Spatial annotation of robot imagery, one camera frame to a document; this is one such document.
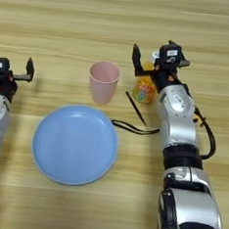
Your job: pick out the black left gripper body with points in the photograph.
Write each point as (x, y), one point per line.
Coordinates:
(4, 89)

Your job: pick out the blue round plate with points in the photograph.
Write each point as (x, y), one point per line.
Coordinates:
(74, 145)

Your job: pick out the orange juice bottle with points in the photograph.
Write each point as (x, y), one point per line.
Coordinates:
(144, 89)

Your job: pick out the pink plastic cup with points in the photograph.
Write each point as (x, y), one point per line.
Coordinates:
(103, 82)

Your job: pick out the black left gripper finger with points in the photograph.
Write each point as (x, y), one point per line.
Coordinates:
(29, 69)

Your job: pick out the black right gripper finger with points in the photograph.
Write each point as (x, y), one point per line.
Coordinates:
(185, 63)
(137, 61)

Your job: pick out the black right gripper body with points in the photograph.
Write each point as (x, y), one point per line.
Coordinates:
(165, 76)

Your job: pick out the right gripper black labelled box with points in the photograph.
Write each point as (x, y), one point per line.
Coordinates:
(171, 54)

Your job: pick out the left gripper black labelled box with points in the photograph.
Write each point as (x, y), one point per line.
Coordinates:
(0, 65)

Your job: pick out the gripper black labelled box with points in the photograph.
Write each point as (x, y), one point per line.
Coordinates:
(171, 54)
(0, 65)

